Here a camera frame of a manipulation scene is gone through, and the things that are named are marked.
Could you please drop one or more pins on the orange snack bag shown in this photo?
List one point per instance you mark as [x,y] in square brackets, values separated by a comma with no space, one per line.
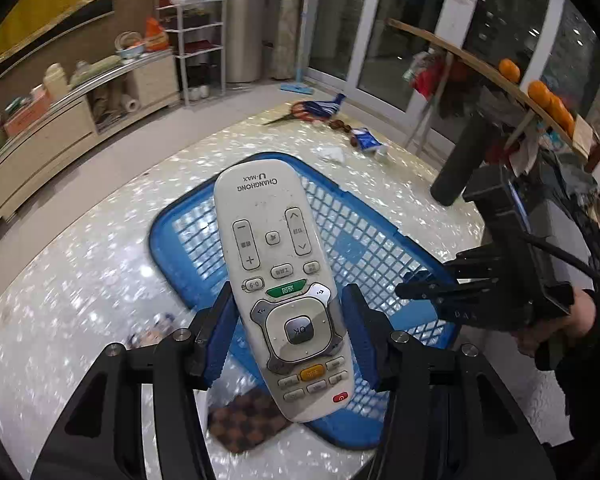
[156,39]

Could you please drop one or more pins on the orange cardboard box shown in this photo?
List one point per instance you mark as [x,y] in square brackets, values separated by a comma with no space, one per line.
[28,115]

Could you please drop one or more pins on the black cylindrical handle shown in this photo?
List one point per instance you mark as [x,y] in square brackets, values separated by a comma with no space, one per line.
[466,156]

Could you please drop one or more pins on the blue tissue pack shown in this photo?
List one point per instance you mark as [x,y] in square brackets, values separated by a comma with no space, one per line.
[367,142]

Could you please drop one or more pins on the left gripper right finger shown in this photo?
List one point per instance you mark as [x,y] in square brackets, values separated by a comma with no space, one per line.
[449,415]

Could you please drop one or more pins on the white metal shelf rack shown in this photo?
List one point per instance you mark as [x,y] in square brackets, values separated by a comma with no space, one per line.
[197,35]

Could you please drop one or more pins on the red handled scissors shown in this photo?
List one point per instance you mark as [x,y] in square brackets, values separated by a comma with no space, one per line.
[296,112]

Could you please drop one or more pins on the wooden side table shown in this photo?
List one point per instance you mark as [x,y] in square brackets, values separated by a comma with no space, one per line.
[539,102]

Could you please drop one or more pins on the person's right hand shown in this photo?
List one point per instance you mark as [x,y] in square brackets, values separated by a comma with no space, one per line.
[576,324]

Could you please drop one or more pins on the paper towel roll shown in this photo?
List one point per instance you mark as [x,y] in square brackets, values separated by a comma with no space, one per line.
[129,104]

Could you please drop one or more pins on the blue striped cloth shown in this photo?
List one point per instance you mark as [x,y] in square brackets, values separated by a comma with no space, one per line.
[325,105]

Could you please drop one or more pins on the white TV remote control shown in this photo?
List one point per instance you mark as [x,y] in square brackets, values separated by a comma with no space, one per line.
[284,288]

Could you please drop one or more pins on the cream TV cabinet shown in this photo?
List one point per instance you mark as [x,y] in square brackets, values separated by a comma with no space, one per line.
[69,130]

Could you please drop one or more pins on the brown checkered coaster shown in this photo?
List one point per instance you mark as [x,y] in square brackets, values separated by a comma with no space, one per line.
[248,421]

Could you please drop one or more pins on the crumpled white tissue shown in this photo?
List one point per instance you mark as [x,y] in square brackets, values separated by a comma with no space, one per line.
[331,154]

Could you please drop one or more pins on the blue plastic basket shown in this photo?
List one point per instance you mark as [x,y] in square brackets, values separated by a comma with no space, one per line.
[362,247]

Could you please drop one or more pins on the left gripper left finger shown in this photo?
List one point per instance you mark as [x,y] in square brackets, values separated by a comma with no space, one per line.
[98,434]

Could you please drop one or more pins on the orange fruit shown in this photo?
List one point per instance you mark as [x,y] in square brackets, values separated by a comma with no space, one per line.
[509,70]

